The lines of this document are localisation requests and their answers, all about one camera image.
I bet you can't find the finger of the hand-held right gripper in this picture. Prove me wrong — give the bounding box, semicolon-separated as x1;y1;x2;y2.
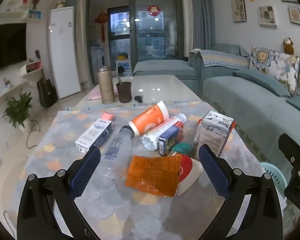
278;134;300;213

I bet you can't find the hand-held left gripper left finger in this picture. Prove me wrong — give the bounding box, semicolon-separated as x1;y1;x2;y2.
17;145;102;240

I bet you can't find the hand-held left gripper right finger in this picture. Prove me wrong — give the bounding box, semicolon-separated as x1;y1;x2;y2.
199;144;283;240

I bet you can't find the light blue plastic basket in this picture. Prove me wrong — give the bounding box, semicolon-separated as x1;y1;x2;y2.
260;162;287;200

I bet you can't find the dark blue card box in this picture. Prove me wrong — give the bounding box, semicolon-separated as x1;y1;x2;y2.
158;126;184;157

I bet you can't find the orange snack packet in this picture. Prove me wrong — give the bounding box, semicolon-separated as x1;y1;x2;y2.
125;154;182;197

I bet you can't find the white printed carton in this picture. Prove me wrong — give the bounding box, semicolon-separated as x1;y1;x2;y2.
194;110;237;158

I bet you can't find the white and blue milk carton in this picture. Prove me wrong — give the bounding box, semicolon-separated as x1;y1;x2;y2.
75;119;113;155

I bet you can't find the green plastic item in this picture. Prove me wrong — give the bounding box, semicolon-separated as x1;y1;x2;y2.
172;142;192;155

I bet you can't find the clear plastic bottle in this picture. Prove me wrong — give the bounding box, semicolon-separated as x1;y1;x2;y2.
99;126;134;180

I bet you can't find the grey patterned tablecloth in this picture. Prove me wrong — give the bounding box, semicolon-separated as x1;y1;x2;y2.
9;100;290;240

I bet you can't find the white bottle with red label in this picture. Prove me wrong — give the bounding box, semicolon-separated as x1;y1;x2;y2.
142;113;187;152

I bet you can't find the blue-grey sofa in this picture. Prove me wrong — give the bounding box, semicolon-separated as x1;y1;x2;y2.
132;42;300;165

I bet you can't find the orange and white canister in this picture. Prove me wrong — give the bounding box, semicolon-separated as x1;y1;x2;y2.
128;101;169;137

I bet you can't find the brown cup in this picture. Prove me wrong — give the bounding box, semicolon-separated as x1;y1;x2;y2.
116;81;132;103

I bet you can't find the gold thermos flask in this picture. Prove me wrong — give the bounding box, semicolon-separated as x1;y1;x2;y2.
97;66;115;105

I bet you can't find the dark acoustic guitar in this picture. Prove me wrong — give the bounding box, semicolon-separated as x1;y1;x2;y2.
37;69;58;108

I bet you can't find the green potted plant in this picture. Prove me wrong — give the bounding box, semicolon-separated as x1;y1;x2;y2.
1;89;34;133

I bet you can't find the white washing machine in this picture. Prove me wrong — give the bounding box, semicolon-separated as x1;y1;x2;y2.
91;47;108;78

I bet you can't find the blue striped armrest cover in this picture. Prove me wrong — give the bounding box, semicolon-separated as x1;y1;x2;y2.
199;50;250;69

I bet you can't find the white stool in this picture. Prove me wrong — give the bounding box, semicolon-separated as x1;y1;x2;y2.
115;52;129;70

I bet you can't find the white refrigerator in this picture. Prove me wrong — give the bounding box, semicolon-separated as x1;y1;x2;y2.
49;6;82;100

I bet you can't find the brown plush toy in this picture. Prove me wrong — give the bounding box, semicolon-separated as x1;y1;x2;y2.
282;37;295;55

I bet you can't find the black television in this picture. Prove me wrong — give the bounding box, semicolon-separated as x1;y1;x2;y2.
0;23;27;74

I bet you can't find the sliding glass door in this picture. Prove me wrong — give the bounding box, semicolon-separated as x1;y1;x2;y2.
86;0;185;80

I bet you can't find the red chinese knot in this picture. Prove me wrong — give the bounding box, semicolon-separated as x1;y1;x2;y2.
95;11;110;42

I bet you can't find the tall framed picture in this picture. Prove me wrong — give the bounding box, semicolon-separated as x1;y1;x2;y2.
231;0;247;23

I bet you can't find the white framed picture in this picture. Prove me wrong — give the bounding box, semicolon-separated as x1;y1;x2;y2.
258;6;277;27

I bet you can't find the floor cable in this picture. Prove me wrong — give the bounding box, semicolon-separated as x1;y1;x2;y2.
26;120;42;149

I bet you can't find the white wall shelf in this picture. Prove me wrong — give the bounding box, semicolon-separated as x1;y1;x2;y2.
0;10;42;28

